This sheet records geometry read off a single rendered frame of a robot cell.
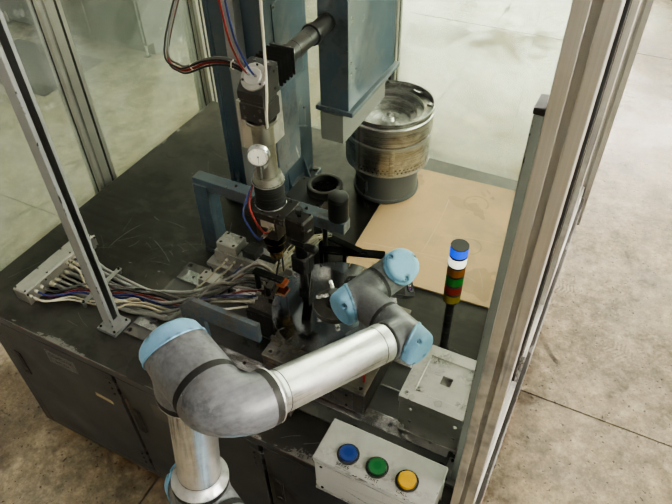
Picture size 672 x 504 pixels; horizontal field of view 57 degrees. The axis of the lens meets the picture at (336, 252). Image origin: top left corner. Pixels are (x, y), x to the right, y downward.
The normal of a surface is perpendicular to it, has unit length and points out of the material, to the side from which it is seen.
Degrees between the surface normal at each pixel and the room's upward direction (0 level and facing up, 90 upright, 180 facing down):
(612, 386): 0
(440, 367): 0
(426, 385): 0
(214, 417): 60
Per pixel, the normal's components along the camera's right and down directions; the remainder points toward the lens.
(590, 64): -0.45, 0.62
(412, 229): -0.02, -0.73
